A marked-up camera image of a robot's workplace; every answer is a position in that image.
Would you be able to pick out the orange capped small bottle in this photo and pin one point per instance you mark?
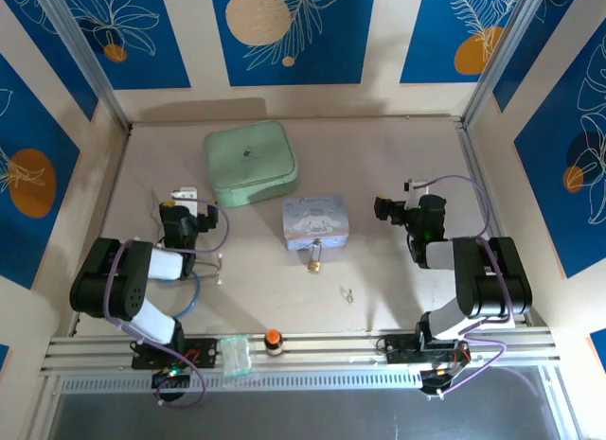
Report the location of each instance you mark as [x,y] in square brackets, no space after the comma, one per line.
[273,341]

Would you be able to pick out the clear plastic bag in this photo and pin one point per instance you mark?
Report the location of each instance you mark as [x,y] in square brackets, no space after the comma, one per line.
[235,356]

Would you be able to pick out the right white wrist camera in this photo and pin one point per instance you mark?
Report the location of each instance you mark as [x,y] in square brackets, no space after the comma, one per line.
[414,188]

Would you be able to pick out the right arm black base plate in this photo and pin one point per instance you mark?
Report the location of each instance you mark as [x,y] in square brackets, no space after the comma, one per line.
[402,349]

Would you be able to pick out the brass padlock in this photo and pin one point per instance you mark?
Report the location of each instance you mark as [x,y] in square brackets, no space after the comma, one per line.
[314,264]

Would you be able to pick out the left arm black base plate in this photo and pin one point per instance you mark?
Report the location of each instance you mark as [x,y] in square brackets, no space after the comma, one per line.
[199,354]

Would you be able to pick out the mint green zip case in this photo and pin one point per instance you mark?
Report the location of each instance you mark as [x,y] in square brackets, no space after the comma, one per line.
[248,163]

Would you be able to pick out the cartoon print tin box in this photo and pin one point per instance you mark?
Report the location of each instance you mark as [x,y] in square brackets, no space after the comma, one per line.
[316,222]

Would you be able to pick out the small silver key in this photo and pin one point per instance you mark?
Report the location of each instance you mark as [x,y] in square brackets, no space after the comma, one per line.
[349,294]

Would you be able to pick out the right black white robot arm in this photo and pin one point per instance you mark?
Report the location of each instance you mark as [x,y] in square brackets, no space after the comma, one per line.
[492,279]

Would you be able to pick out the aluminium frame post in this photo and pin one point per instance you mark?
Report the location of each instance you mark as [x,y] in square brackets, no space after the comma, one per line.
[502,57]
[85,61]

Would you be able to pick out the aluminium frame rail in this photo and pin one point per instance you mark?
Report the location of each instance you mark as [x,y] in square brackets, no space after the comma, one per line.
[331,359]

